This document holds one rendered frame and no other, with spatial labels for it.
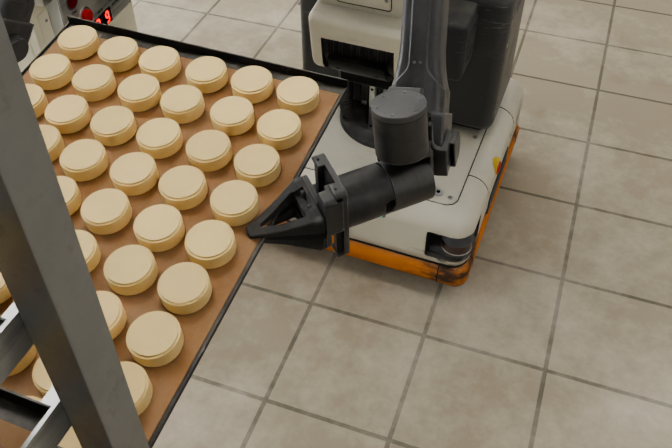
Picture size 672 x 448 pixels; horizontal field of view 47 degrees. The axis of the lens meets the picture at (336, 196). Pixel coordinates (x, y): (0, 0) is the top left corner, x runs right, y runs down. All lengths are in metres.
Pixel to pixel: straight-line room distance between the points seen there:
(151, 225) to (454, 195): 1.19
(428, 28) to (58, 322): 0.57
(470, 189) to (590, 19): 1.45
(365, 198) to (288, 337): 1.18
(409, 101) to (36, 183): 0.48
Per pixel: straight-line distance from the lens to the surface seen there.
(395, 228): 1.90
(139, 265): 0.78
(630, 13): 3.31
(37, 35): 1.62
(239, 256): 0.78
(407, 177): 0.81
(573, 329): 2.05
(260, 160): 0.84
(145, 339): 0.73
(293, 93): 0.91
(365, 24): 1.61
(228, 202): 0.80
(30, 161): 0.37
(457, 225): 1.85
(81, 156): 0.89
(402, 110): 0.77
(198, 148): 0.86
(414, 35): 0.88
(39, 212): 0.39
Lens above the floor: 1.58
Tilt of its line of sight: 44 degrees down
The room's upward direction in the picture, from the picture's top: straight up
